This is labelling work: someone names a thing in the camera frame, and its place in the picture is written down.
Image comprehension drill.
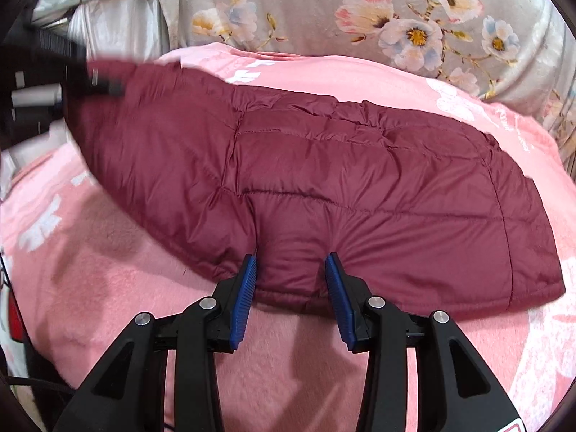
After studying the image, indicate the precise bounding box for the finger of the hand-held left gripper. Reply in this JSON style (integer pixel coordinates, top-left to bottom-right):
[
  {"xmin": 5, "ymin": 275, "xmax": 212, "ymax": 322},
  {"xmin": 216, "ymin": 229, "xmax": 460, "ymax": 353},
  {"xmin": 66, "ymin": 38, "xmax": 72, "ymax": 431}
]
[{"xmin": 67, "ymin": 64, "xmax": 127, "ymax": 98}]

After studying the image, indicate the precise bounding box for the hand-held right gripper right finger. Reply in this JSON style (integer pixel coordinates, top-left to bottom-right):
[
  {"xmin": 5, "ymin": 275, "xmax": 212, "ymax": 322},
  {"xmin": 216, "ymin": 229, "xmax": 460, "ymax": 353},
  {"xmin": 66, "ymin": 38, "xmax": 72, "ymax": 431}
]
[{"xmin": 325, "ymin": 252, "xmax": 525, "ymax": 432}]

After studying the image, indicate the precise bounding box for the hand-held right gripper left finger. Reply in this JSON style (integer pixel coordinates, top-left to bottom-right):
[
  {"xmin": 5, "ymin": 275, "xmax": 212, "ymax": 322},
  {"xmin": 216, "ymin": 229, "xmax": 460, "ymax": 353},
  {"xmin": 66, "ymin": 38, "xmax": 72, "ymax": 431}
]
[{"xmin": 54, "ymin": 254, "xmax": 258, "ymax": 432}]

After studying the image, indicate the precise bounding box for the maroon quilted puffer jacket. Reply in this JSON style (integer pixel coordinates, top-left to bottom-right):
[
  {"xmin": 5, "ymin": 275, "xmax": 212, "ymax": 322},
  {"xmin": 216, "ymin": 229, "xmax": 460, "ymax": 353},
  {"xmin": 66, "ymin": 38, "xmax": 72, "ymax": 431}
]
[{"xmin": 63, "ymin": 59, "xmax": 567, "ymax": 320}]

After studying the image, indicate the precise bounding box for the white satin curtain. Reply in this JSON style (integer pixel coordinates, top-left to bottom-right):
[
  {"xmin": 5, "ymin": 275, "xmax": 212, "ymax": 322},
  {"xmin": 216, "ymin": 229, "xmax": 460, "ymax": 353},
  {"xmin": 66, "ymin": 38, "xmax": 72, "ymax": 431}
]
[{"xmin": 33, "ymin": 0, "xmax": 181, "ymax": 61}]

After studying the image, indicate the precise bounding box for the pink printed fleece blanket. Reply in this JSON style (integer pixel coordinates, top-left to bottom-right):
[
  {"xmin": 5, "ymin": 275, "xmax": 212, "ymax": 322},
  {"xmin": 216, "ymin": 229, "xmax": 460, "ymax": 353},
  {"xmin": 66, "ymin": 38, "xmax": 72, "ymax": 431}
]
[{"xmin": 0, "ymin": 42, "xmax": 576, "ymax": 432}]

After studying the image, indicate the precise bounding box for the grey floral cloth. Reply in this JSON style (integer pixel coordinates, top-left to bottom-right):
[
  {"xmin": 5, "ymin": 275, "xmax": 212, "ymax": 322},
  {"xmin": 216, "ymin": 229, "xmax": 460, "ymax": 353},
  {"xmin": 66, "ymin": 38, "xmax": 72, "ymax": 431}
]
[{"xmin": 157, "ymin": 0, "xmax": 576, "ymax": 154}]

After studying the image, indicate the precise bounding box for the black cable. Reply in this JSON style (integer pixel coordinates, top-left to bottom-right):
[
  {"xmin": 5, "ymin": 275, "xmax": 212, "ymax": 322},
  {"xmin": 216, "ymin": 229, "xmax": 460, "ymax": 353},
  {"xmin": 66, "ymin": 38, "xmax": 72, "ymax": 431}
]
[{"xmin": 6, "ymin": 374, "xmax": 75, "ymax": 394}]

